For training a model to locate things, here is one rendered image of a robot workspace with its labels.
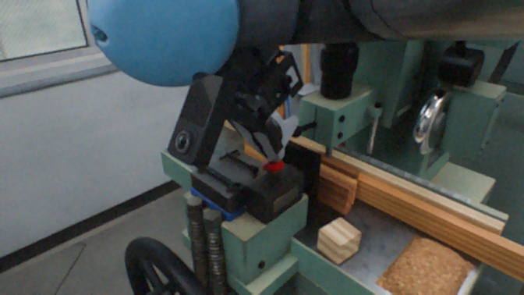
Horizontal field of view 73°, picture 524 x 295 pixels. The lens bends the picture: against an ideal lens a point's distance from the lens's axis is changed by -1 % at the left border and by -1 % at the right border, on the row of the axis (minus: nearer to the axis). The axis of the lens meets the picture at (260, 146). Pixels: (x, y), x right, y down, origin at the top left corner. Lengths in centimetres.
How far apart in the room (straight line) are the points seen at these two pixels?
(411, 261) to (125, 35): 45
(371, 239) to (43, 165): 148
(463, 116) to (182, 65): 57
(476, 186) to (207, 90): 74
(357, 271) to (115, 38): 44
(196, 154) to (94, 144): 147
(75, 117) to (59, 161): 21
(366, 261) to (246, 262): 17
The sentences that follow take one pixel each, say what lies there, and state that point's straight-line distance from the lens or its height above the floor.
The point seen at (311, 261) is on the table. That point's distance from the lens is 56.
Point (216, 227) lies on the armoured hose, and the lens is 50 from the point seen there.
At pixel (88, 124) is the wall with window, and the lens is 177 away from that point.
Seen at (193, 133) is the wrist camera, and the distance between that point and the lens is 37.
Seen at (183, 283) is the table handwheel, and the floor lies 95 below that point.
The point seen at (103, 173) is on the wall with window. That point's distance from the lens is 190.
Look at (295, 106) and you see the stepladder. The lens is 149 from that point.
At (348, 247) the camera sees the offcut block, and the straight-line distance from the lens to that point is 53.
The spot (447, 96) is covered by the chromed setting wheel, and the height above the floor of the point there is 107.
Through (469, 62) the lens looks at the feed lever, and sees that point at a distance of 63.
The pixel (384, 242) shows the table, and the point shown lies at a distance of 58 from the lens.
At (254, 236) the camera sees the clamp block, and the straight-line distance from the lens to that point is 48.
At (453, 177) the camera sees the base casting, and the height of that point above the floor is 80.
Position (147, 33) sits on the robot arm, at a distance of 19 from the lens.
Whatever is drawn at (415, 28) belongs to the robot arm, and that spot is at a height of 126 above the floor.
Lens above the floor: 129
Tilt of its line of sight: 30 degrees down
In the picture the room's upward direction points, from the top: straight up
